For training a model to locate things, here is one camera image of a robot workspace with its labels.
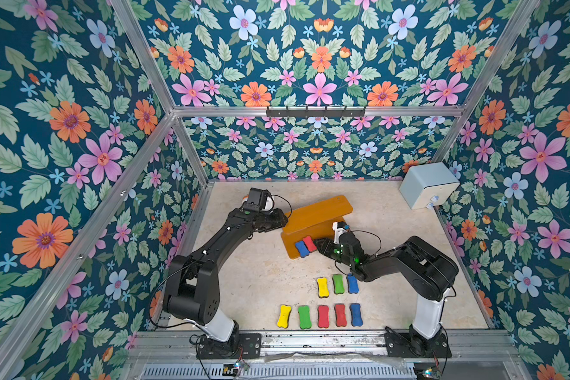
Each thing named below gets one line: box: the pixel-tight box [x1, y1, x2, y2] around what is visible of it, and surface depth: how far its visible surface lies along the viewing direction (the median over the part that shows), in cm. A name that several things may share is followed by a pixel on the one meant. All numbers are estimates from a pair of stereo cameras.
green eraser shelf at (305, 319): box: [297, 305, 312, 330], surface depth 82 cm
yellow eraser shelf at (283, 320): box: [277, 304, 293, 329], surface depth 80 cm
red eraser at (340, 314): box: [334, 303, 347, 327], surface depth 81 cm
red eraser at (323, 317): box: [317, 304, 331, 329], surface depth 82 cm
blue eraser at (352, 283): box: [345, 272, 360, 294], surface depth 87 cm
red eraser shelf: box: [302, 235, 318, 254], surface depth 96 cm
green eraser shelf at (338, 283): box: [331, 273, 345, 295], surface depth 87 cm
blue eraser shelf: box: [349, 303, 364, 327], surface depth 80 cm
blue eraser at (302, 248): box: [294, 239, 310, 259], surface depth 95 cm
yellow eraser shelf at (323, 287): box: [316, 277, 331, 299], surface depth 86 cm
